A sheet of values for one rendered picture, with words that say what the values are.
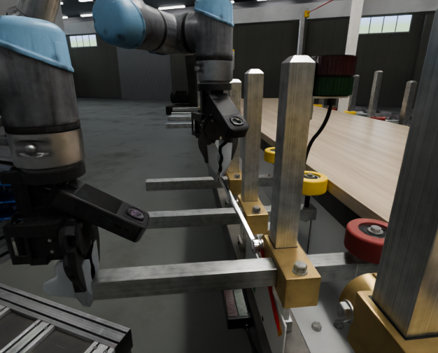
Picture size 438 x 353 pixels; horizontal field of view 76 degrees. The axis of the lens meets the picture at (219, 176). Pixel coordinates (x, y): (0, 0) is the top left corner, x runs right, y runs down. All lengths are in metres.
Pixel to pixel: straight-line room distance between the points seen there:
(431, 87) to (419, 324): 0.14
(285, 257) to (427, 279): 0.27
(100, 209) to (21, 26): 0.20
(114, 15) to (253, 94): 0.30
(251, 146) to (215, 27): 0.25
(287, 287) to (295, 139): 0.20
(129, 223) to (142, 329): 1.22
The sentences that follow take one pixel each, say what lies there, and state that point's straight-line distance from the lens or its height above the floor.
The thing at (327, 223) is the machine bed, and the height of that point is 0.77.
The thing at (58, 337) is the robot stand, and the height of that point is 0.21.
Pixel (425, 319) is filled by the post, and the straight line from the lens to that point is 0.23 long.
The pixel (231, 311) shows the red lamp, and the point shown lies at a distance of 0.60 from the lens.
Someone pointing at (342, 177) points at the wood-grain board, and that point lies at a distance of 0.73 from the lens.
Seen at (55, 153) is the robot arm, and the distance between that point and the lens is 0.35.
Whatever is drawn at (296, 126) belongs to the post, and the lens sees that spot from 0.40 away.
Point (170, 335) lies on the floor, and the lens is 1.51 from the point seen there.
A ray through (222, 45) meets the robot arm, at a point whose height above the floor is 1.18.
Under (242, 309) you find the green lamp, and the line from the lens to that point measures 0.60.
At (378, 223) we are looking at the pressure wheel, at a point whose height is 0.91.
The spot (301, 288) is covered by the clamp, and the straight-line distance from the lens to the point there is 0.43.
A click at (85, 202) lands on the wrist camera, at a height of 0.98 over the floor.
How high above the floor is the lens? 1.12
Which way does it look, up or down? 19 degrees down
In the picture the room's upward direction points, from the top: straight up
